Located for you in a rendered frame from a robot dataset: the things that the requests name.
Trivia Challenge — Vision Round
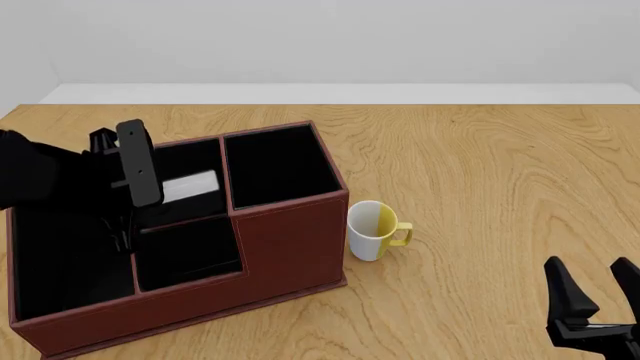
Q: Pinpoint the book with white pages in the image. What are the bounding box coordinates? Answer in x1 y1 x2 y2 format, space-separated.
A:
159 169 222 206

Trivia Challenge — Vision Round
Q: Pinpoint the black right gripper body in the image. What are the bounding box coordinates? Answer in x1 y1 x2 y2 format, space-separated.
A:
545 317 640 360

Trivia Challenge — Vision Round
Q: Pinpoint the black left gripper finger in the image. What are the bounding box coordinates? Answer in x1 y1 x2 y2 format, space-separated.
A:
119 214 137 254
102 216 121 252

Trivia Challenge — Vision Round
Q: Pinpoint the red-brown desk caddy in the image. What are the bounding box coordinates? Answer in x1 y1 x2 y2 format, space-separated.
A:
5 119 350 360

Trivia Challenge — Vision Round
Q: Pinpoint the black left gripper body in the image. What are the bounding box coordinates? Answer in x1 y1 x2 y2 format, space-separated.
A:
88 127 120 156

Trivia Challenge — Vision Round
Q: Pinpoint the white and yellow mug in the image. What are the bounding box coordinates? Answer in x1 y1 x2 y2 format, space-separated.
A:
346 200 414 263

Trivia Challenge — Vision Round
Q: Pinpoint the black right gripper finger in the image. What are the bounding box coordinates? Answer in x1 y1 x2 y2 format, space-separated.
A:
543 255 601 324
608 256 640 324

